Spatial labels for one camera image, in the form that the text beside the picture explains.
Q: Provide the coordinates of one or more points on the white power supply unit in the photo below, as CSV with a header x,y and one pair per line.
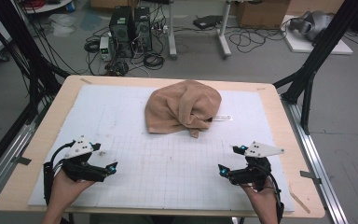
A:
x,y
105,48

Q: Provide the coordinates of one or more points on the white round table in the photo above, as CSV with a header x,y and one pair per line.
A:
x,y
49,6

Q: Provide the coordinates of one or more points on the black flat device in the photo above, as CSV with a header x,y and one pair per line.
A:
x,y
206,21

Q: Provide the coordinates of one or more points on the white table frame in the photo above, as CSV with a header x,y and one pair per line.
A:
x,y
172,31

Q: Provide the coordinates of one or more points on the black tape piece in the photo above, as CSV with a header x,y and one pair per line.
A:
x,y
23,160

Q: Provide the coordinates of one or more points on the black frame strut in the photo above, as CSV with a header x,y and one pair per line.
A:
x,y
323,46

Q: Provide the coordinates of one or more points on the thin wooden stick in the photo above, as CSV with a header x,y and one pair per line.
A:
x,y
300,202

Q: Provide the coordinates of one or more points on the grey tape piece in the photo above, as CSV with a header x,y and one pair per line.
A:
x,y
310,176

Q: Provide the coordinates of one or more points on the white grid mat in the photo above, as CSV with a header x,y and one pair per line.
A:
x,y
136,174

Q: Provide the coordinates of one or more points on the white floor board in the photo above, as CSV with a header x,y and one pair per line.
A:
x,y
301,45

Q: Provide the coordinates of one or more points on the brown towel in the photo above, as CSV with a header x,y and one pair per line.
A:
x,y
180,105

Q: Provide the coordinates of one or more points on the aluminium rail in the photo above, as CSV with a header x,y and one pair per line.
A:
x,y
307,149
18,140

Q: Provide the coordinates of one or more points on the person's left hand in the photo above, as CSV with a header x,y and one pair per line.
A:
x,y
65,191

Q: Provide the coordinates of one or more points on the grey rounded device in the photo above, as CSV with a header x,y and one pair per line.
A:
x,y
315,23

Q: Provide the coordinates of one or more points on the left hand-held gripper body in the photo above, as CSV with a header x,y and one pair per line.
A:
x,y
80,172

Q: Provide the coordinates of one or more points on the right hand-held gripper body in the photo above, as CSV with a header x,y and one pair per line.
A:
x,y
254,172

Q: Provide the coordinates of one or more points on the person's right hand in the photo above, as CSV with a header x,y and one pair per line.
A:
x,y
261,199

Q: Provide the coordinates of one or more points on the brown cardboard box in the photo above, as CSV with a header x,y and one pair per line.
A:
x,y
261,14

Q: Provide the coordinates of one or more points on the large black computer tower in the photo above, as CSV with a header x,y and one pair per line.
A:
x,y
121,28

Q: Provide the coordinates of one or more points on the slim black computer tower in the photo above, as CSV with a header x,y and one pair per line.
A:
x,y
143,28

